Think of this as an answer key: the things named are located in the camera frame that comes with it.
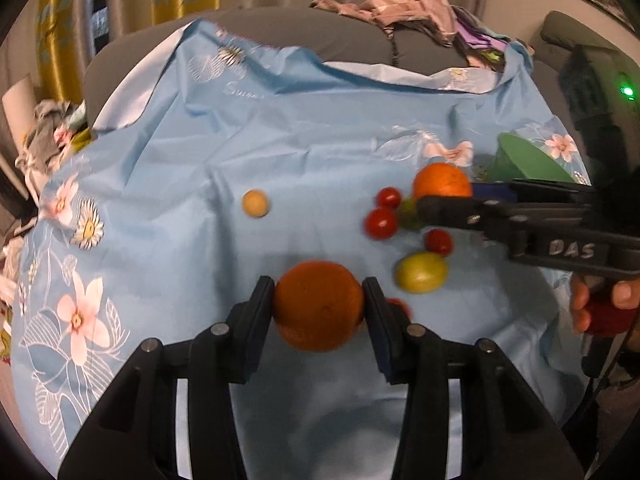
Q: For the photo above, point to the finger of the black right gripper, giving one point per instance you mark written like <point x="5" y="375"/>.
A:
<point x="490" y="216"/>
<point x="534" y="191"/>

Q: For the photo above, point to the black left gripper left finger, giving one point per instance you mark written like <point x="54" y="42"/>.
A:
<point x="132" y="431"/>

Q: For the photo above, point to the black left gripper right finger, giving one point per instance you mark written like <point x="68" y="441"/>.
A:
<point x="507" y="433"/>

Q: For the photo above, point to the red cherry tomato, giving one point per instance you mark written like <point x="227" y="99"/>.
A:
<point x="381" y="224"/>
<point x="388" y="198"/>
<point x="438" y="241"/>
<point x="401" y="304"/>

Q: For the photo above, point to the green plastic bowl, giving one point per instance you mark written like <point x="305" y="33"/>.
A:
<point x="517" y="158"/>

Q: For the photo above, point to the orange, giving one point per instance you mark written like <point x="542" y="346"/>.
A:
<point x="440" y="179"/>
<point x="318" y="306"/>

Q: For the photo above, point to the green oval fruit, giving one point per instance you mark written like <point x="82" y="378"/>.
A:
<point x="407" y="215"/>

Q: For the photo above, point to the yellow-green oval fruit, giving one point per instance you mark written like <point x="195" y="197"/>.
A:
<point x="421" y="273"/>

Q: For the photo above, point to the person's right hand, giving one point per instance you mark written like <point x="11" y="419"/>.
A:
<point x="606" y="310"/>

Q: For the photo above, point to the purple clothes pile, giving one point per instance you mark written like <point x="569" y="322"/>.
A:
<point x="481" y="46"/>

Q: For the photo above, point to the small yellow round fruit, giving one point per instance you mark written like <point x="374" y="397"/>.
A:
<point x="255" y="203"/>

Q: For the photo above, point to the pink clothes pile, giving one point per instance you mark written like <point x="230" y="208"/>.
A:
<point x="434" y="18"/>

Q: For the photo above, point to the light blue floral cloth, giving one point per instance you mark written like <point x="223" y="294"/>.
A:
<point x="143" y="233"/>

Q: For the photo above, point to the grey sofa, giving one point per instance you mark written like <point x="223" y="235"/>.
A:
<point x="336" y="38"/>

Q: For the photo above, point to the clothes heap at left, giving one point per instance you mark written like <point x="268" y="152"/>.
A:
<point x="59" y="131"/>

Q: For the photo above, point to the yellow patterned curtain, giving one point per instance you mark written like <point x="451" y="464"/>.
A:
<point x="65" y="39"/>

